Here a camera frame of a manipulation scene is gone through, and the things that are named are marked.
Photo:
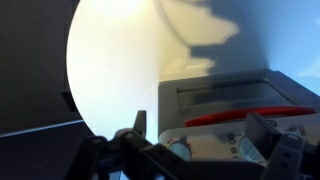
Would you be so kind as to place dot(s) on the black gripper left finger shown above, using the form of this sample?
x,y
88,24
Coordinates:
x,y
133,150

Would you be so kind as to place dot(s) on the grey toy oven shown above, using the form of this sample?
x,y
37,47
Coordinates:
x,y
213,90

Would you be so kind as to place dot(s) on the grey oven door with window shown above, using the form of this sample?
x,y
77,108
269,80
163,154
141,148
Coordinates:
x,y
233,95

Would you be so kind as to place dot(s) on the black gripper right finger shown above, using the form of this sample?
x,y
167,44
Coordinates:
x,y
266,136

